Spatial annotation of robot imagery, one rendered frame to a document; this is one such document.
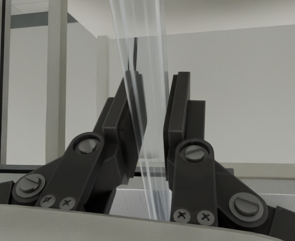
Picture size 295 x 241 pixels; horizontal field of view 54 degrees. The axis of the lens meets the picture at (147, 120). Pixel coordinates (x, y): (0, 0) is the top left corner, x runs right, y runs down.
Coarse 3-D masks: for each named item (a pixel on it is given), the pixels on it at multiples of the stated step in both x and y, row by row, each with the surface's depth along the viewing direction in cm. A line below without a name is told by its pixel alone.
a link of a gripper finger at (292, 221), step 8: (272, 208) 8; (280, 208) 8; (272, 216) 8; (280, 216) 8; (288, 216) 8; (224, 224) 8; (272, 224) 8; (280, 224) 8; (288, 224) 8; (256, 232) 8; (264, 232) 8; (272, 232) 8; (280, 232) 8; (288, 232) 8; (288, 240) 8
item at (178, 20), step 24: (72, 0) 66; (96, 0) 66; (168, 0) 66; (192, 0) 66; (216, 0) 66; (240, 0) 66; (264, 0) 66; (288, 0) 66; (96, 24) 80; (168, 24) 80; (192, 24) 80; (216, 24) 80; (240, 24) 80; (264, 24) 80; (288, 24) 80
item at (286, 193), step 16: (0, 176) 20; (16, 176) 20; (128, 192) 18; (144, 192) 18; (256, 192) 16; (272, 192) 16; (288, 192) 16; (112, 208) 20; (128, 208) 19; (144, 208) 19; (288, 208) 17
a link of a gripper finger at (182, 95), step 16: (176, 80) 12; (176, 96) 11; (176, 112) 10; (192, 112) 11; (176, 128) 10; (192, 128) 11; (176, 144) 10; (224, 176) 9; (224, 192) 9; (240, 192) 8; (224, 208) 8; (240, 208) 8; (256, 208) 8; (240, 224) 8; (256, 224) 8
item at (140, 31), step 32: (128, 0) 8; (160, 0) 8; (128, 32) 8; (160, 32) 8; (128, 64) 9; (160, 64) 9; (128, 96) 10; (160, 96) 10; (160, 128) 11; (160, 160) 13; (160, 192) 14
